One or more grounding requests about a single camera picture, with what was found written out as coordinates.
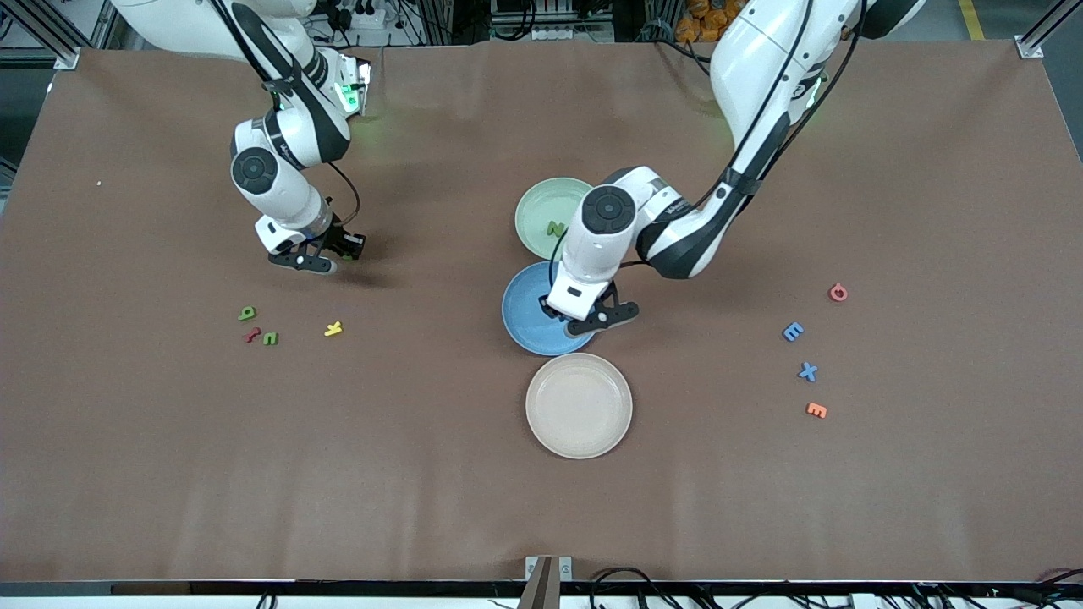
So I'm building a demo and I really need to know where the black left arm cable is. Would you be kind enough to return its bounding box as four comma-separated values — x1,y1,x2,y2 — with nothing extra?
547,228,654,295

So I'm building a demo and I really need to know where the pile of orange fruit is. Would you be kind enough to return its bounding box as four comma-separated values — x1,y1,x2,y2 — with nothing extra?
674,0,745,45

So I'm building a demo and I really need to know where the pale green plate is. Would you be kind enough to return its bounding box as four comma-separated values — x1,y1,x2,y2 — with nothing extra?
514,177,597,261

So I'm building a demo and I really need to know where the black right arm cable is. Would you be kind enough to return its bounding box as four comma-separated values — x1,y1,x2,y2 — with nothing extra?
326,161,363,231

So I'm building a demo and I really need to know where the white power strip with plugs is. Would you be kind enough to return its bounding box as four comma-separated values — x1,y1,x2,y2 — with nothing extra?
324,0,388,31

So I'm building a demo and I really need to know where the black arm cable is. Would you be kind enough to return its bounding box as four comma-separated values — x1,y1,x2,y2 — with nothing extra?
547,228,654,295
326,161,363,231

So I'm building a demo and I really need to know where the beige plate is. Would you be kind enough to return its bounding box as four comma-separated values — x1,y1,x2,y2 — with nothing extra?
525,353,634,460

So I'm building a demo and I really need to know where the black looped cable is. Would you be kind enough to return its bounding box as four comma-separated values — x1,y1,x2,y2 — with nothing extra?
588,565,678,609

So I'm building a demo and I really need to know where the brown post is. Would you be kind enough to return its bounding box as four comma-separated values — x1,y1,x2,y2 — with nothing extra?
516,556,561,609

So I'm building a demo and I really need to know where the black base cable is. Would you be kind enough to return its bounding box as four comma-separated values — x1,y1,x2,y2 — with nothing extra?
651,34,720,84

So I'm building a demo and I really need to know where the grey metal bracket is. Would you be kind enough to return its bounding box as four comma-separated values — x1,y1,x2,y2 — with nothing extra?
525,555,574,583

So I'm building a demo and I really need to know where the brown table cover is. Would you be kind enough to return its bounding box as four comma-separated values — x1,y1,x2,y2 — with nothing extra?
0,38,1083,584

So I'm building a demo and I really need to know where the blue plate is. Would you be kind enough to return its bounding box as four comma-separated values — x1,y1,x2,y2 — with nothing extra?
501,261,597,357

